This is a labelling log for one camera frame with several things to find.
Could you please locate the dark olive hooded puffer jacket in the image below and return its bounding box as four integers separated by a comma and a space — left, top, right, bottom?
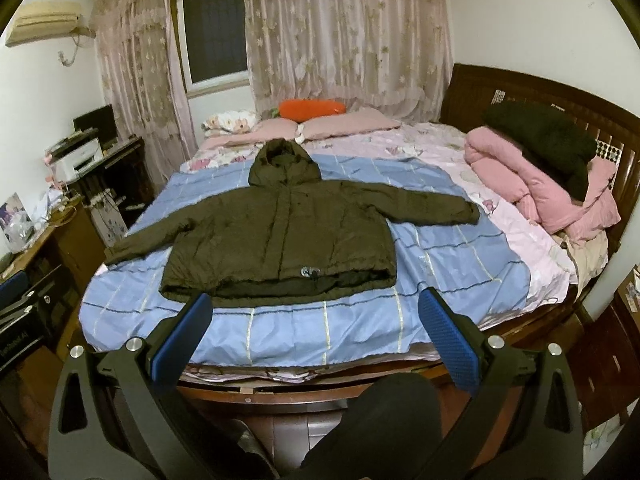
105, 139, 480, 308

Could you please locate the dark trousered leg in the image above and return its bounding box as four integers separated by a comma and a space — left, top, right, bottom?
288, 373, 442, 479

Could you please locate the brown wooden side cabinet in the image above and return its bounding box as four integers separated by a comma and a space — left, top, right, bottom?
1, 197, 105, 346

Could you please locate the blue plaid bed sheet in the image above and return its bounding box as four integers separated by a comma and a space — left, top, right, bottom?
78, 153, 532, 366

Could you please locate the white floral small cabinet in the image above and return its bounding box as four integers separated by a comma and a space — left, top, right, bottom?
89, 191, 128, 247

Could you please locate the clear plastic bag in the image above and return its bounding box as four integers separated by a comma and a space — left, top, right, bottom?
3, 209, 34, 254

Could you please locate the pink folded quilt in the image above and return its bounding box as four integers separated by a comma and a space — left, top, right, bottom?
464, 127, 622, 243

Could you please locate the white printer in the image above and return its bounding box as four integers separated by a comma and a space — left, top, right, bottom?
44, 128, 103, 183

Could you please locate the black fluffy garment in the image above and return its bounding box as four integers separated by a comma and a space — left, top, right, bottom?
482, 101, 597, 202

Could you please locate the black computer monitor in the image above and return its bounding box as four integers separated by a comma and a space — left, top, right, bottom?
73, 104, 118, 145

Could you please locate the floral print pillow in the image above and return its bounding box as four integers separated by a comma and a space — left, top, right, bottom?
202, 110, 258, 134

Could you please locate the left pink pillow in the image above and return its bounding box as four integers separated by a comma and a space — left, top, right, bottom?
200, 118, 298, 151

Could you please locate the pink pillow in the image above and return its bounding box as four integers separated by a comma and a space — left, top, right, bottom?
296, 107, 401, 141
200, 118, 298, 151

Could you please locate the right pink pillow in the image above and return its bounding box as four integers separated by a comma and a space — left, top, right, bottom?
296, 107, 401, 141

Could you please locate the orange carrot plush toy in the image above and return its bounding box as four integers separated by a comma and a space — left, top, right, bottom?
268, 99, 346, 122

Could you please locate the left pink lace curtain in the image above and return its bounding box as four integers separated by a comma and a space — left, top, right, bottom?
91, 0, 196, 192

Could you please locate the pink lace curtain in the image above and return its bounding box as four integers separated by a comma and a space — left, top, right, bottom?
244, 0, 452, 122
91, 0, 196, 192

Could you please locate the right pink lace curtain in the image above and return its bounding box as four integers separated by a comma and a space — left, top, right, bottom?
244, 0, 452, 122

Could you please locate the dark window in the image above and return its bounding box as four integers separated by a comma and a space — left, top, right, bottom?
182, 0, 247, 84

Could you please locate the photo frame on cabinet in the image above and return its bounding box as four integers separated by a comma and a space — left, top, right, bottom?
0, 193, 29, 231

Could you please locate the dark wooden bed frame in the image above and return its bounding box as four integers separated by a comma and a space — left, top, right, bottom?
174, 63, 640, 430

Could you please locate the white wall air conditioner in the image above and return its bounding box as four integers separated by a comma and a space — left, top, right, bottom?
6, 1, 82, 47

